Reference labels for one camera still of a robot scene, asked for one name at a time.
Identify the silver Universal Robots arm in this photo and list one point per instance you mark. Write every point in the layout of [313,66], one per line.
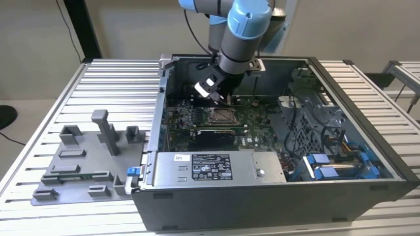
[236,49]

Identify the CPU socket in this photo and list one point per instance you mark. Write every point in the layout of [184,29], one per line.
[211,108]

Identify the black RAM slot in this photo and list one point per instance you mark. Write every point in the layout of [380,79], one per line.
[220,128]
[220,124]

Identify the green motherboard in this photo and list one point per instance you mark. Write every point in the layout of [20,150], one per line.
[259,132]

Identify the black graphics card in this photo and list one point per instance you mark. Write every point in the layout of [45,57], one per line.
[215,137]

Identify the perforated metal drive cage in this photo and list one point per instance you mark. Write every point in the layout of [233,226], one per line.
[308,136]

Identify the silver power supply unit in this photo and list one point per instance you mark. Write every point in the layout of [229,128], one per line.
[249,168]

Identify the hard disk in blue carrier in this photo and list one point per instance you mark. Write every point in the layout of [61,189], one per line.
[325,173]
[319,158]

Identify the black box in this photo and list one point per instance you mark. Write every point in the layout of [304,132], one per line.
[379,81]

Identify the blue case latch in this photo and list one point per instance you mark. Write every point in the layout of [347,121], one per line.
[132,171]

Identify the open dark grey PC case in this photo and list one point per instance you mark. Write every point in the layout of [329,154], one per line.
[245,209]

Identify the grey printed parts rack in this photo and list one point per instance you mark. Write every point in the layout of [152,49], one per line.
[95,162]

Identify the aluminium slat side table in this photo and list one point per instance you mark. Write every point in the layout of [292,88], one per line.
[409,70]

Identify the green RAM stick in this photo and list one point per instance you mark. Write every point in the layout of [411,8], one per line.
[87,176]

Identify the black round object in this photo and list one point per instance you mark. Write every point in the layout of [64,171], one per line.
[7,116]

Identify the white-edged black wrist camera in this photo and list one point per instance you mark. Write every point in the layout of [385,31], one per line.
[204,88]

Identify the grey box wrist camera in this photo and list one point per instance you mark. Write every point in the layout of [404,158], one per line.
[257,66]

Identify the white plastic bracket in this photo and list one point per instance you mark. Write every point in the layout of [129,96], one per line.
[285,101]

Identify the black frame post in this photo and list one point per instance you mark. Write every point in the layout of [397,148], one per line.
[83,29]

